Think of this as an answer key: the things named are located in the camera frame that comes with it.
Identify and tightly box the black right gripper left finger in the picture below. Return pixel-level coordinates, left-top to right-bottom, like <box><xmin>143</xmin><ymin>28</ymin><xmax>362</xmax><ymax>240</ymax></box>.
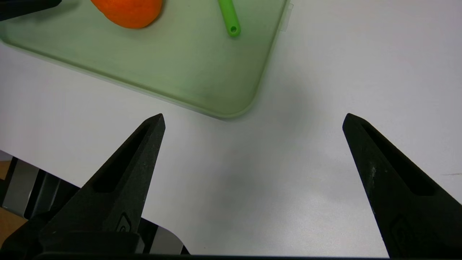
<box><xmin>39</xmin><ymin>113</ymin><xmax>166</xmax><ymax>255</ymax></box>

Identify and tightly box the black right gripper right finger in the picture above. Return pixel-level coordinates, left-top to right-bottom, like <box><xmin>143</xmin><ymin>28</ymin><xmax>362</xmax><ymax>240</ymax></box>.
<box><xmin>342</xmin><ymin>113</ymin><xmax>462</xmax><ymax>258</ymax></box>

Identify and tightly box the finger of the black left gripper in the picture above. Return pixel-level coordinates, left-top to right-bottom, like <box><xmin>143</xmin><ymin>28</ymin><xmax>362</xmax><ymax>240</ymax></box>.
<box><xmin>0</xmin><ymin>0</ymin><xmax>62</xmax><ymax>22</ymax></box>

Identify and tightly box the orange fruit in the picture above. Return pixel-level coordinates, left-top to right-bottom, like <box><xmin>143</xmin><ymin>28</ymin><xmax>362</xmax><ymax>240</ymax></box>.
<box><xmin>90</xmin><ymin>0</ymin><xmax>164</xmax><ymax>30</ymax></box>

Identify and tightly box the yellow spatula with green handle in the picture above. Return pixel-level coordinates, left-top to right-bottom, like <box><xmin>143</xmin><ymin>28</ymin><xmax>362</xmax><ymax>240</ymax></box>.
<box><xmin>217</xmin><ymin>0</ymin><xmax>242</xmax><ymax>38</ymax></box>

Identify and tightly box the dark robot chassis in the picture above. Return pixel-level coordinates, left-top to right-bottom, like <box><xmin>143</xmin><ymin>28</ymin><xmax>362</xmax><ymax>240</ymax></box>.
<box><xmin>0</xmin><ymin>155</ymin><xmax>190</xmax><ymax>255</ymax></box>

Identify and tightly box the light green plastic tray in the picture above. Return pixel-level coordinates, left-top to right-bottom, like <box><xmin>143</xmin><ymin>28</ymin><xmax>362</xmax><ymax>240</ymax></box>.
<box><xmin>0</xmin><ymin>0</ymin><xmax>291</xmax><ymax>120</ymax></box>

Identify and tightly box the clear tape strip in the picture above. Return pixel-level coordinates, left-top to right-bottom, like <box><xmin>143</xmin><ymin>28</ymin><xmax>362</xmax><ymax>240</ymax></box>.
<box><xmin>280</xmin><ymin>3</ymin><xmax>294</xmax><ymax>31</ymax></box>

